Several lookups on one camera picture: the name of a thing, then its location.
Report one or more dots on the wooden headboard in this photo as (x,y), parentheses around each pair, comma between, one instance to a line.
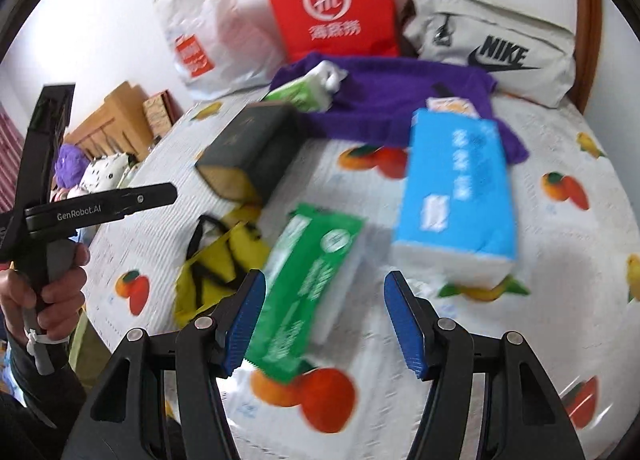
(110,119)

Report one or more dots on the small green tissue pack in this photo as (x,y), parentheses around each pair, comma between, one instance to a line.
(300,92)

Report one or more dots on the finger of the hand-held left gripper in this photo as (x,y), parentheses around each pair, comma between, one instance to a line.
(150,197)

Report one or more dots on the white plastic shopping bag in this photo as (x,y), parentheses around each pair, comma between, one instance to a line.
(220,34)

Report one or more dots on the fruit print tablecloth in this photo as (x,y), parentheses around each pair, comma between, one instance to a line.
(565,290)

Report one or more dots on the dark green box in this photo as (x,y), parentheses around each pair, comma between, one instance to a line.
(250,144)

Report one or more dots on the yellow black pouch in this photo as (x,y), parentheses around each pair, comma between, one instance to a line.
(220,265)

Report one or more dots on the blue tissue pack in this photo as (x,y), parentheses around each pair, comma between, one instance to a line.
(455,200)

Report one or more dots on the person's left hand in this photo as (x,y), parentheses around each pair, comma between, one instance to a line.
(65,300)

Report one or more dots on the large green tissue pack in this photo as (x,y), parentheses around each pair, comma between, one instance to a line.
(300,290)

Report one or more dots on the person's left forearm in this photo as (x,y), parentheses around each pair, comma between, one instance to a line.
(35,395)

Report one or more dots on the white dotted pillow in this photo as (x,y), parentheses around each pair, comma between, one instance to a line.
(105,172)

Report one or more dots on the purple towel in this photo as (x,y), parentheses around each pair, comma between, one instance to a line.
(385,104)

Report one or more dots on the brown wooden door frame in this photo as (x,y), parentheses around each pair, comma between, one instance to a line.
(590,39)

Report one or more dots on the brown patterned box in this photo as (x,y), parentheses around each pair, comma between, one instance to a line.
(162,109)

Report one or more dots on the red paper shopping bag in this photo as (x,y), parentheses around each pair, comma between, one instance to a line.
(330,4)

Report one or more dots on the grey zipped fabric bag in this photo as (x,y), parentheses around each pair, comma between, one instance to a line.
(480,34)

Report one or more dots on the purple plush toy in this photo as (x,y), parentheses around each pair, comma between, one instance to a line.
(70,164)

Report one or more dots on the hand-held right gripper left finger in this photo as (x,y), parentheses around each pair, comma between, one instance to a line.
(245,330)

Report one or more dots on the red striped cloth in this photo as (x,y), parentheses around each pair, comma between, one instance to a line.
(10,159)

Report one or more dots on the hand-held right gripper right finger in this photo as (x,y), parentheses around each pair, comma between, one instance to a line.
(405,327)

